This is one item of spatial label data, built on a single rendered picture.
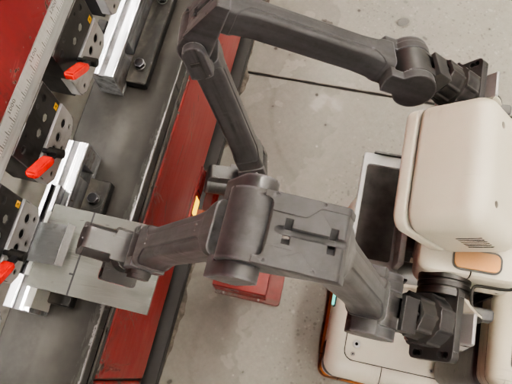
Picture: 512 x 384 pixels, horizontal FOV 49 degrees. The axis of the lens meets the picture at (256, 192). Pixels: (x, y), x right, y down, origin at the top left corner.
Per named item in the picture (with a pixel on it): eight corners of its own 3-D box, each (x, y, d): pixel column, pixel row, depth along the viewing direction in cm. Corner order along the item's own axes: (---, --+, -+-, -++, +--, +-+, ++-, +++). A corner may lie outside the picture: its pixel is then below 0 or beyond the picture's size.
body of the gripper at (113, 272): (98, 279, 103) (106, 277, 97) (115, 227, 107) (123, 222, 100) (132, 289, 106) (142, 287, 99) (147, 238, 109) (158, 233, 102)
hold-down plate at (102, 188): (74, 309, 125) (68, 308, 122) (51, 303, 126) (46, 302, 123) (115, 186, 134) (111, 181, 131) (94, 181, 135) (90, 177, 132)
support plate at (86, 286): (147, 315, 113) (146, 315, 112) (27, 286, 116) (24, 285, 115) (172, 231, 118) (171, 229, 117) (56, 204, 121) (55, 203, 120)
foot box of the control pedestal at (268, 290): (278, 306, 210) (278, 302, 198) (214, 292, 212) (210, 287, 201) (289, 255, 216) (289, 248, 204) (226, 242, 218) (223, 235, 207)
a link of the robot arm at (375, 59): (195, -1, 82) (200, -41, 88) (171, 64, 93) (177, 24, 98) (446, 82, 95) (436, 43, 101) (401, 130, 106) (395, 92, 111)
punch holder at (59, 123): (51, 187, 111) (14, 156, 96) (12, 178, 112) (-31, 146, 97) (76, 120, 116) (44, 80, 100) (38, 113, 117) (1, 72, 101)
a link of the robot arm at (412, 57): (457, 84, 98) (452, 63, 101) (419, 58, 93) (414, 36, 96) (416, 113, 104) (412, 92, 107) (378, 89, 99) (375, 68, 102)
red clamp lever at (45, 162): (37, 172, 97) (65, 148, 105) (15, 168, 97) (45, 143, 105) (38, 181, 98) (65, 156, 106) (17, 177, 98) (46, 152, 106)
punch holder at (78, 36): (84, 100, 117) (53, 56, 102) (46, 92, 118) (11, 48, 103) (107, 39, 122) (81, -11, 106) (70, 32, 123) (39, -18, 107)
